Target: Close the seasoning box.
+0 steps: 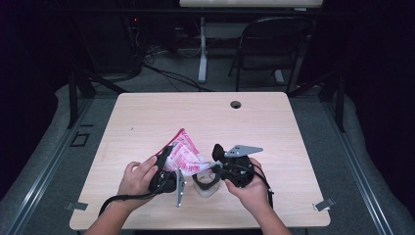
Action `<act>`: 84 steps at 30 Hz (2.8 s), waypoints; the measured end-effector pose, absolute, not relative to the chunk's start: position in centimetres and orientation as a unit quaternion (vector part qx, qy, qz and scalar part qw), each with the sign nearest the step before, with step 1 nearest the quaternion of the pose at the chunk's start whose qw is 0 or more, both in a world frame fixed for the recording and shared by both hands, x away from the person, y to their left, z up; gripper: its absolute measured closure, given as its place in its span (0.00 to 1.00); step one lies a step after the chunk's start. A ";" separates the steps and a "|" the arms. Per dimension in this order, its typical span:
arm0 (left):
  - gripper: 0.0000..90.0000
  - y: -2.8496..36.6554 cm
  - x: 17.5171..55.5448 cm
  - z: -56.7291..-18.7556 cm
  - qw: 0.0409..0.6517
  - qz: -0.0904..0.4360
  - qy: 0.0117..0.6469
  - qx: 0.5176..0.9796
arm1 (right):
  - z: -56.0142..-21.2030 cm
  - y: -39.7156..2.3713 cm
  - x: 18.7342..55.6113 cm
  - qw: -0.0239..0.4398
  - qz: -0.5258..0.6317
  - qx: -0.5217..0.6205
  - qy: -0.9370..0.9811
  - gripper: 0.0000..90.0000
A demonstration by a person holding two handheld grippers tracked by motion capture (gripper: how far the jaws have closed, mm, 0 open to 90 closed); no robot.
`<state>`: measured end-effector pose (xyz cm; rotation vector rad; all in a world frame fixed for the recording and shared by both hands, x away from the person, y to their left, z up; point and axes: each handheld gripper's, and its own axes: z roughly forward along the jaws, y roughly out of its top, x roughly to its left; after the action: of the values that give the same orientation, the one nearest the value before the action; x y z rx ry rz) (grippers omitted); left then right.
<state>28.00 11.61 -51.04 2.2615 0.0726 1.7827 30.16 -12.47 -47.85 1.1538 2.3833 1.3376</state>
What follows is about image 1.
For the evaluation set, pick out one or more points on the dark equipment with red light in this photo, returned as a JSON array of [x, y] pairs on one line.
[[111, 42]]

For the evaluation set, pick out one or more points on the clear jar with black lid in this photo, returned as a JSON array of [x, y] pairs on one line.
[[205, 187]]

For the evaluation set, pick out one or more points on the pink printed plastic bag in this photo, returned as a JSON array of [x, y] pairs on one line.
[[186, 156]]

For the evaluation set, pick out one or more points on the white desk with white legs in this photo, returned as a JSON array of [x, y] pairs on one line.
[[203, 49]]

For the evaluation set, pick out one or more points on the grey metal table bracket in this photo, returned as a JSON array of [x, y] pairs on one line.
[[76, 206], [324, 204]]

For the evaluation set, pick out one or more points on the person's right hand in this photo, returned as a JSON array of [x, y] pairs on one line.
[[253, 196]]

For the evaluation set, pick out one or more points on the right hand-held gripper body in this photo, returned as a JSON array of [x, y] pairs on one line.
[[238, 169]]

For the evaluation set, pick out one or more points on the black folding chair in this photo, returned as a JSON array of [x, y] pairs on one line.
[[274, 49]]

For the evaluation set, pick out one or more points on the black metal stand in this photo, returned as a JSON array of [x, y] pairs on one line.
[[72, 98], [341, 104]]

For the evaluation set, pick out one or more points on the grey metal floor rail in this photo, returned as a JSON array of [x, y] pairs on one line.
[[359, 169], [42, 173]]

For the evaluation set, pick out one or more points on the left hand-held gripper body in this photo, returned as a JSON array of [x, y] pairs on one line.
[[164, 182]]

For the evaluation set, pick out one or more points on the person's left hand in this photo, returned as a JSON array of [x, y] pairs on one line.
[[135, 182]]

